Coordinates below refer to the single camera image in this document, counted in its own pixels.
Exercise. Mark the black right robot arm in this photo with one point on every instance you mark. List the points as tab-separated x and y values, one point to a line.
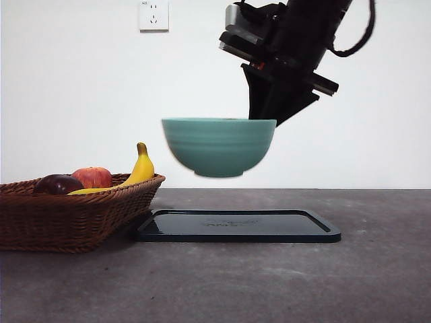
316	23

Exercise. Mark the red apple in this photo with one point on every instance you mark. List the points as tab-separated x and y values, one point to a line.
94	176

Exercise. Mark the dark rectangular tray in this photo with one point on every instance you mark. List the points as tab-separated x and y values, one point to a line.
235	228

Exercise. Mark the teal ceramic bowl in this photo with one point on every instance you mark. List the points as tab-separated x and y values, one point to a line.
219	148

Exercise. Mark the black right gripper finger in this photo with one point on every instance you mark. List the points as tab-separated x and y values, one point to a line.
291	101
261	97

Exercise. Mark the brown wicker basket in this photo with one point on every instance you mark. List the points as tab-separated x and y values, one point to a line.
67	222

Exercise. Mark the dark purple round fruit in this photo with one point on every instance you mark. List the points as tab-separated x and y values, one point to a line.
57	185

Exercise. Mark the yellow banana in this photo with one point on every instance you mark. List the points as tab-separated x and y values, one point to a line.
143	168

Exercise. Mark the white wall outlet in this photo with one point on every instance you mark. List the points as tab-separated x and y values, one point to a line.
154	16

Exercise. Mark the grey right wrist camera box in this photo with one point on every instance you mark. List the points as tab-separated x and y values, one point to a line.
235	18

